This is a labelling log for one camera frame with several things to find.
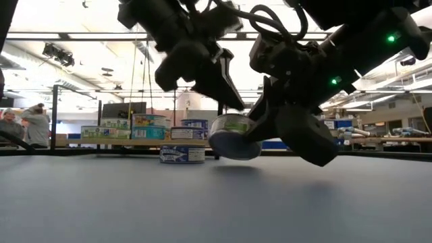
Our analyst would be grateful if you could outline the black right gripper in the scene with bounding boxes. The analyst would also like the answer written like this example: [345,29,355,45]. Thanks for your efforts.
[245,60,358,168]

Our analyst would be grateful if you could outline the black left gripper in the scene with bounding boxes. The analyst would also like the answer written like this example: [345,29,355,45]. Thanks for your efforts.
[155,38,246,111]

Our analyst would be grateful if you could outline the large green label tuna can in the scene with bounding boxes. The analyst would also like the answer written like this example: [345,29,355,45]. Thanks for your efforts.
[208,113,263,161]

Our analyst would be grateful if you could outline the black monitor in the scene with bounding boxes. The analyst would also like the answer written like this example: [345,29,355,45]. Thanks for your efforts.
[102,102,147,119]

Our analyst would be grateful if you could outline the black ceiling spotlight cluster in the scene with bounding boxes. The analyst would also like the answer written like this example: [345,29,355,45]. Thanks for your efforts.
[42,43,76,68]

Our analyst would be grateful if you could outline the blue table mat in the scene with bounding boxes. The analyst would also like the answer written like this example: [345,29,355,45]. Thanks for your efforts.
[0,154,432,243]

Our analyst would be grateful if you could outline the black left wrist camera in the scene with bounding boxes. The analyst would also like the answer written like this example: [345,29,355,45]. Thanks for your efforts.
[195,1,244,40]

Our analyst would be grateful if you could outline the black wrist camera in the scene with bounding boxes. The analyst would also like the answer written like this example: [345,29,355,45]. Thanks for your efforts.
[248,32,327,85]
[195,1,244,40]

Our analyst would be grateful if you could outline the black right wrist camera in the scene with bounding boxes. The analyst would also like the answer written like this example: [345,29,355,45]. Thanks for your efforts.
[248,32,327,85]

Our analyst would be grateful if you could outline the blue right gripper cable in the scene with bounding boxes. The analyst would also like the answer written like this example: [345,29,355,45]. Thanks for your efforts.
[215,0,310,43]

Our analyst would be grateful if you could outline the wooden table with black frame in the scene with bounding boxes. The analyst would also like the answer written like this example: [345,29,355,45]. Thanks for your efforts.
[0,130,432,162]

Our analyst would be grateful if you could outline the wooden shelf with black frame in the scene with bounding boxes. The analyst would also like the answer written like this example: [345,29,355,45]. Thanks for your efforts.
[50,84,227,161]

